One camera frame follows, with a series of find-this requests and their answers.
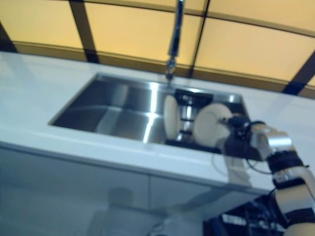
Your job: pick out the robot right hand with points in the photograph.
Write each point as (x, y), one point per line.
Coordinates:
(237, 125)

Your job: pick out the beige ceramic plate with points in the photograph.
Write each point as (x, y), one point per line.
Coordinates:
(171, 118)
(209, 125)

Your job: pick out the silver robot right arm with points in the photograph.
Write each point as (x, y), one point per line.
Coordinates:
(283, 157)

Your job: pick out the black built-in dishwasher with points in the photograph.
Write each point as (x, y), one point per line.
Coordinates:
(246, 216)

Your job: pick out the black sink dish rack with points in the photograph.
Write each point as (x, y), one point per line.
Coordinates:
(189, 115)

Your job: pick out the white cabinet door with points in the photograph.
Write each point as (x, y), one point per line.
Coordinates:
(73, 186)
(187, 191)

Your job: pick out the chrome pull-down kitchen faucet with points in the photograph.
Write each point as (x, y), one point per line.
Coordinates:
(175, 37)

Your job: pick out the stainless steel sink basin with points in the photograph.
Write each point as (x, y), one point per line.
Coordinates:
(110, 110)

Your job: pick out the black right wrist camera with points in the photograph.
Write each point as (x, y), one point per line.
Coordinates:
(242, 148)

